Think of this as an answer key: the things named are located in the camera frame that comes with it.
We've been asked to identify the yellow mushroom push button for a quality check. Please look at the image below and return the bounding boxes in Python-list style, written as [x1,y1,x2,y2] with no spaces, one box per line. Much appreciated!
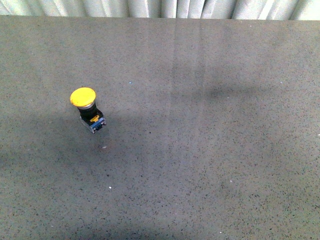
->
[69,87,107,134]

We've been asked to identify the white pleated curtain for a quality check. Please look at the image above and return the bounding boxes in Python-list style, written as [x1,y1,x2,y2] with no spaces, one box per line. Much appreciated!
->
[0,0,320,21]

